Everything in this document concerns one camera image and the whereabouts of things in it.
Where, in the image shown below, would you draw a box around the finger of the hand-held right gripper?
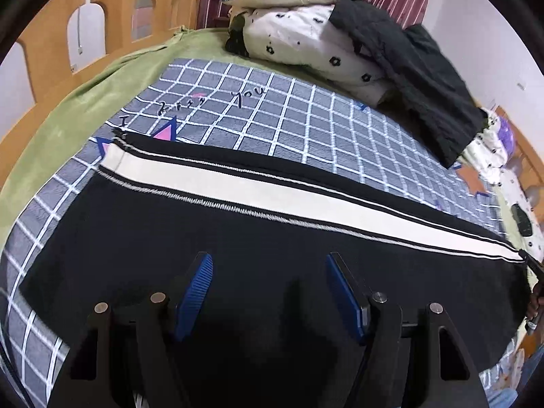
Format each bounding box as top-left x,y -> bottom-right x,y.
517,249 -> 544,283

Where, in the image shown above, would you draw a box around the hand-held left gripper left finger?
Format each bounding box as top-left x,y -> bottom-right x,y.
47,252 -> 214,408

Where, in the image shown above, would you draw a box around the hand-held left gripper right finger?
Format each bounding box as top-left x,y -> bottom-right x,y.
325,252 -> 490,408

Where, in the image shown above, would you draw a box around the black pants with white stripe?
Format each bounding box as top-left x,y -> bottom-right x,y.
19,130 -> 532,408

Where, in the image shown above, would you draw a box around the person's right hand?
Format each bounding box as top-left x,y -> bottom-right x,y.
525,280 -> 544,333

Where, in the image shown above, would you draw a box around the small black device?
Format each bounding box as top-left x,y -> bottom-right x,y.
511,204 -> 534,237

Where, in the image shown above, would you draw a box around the floral printed cloth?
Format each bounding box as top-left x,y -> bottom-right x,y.
478,334 -> 538,408

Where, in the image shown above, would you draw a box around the wooden bed end board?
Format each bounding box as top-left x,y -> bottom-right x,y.
493,106 -> 544,190

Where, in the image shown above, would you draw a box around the grey checked blanket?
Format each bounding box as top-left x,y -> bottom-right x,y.
0,57 -> 511,408

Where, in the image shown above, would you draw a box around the green bed sheet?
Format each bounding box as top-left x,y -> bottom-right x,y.
0,27 -> 544,294

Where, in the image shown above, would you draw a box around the black jacket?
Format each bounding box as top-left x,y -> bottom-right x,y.
329,0 -> 488,169

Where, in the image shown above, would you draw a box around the white floral quilt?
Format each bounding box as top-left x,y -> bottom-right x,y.
225,2 -> 511,185

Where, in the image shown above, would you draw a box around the black cable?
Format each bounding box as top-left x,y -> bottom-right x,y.
0,336 -> 35,408

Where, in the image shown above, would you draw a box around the white cable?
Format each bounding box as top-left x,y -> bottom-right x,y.
76,0 -> 94,56

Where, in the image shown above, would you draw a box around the wooden bed frame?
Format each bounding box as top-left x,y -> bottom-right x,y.
0,0 -> 256,151

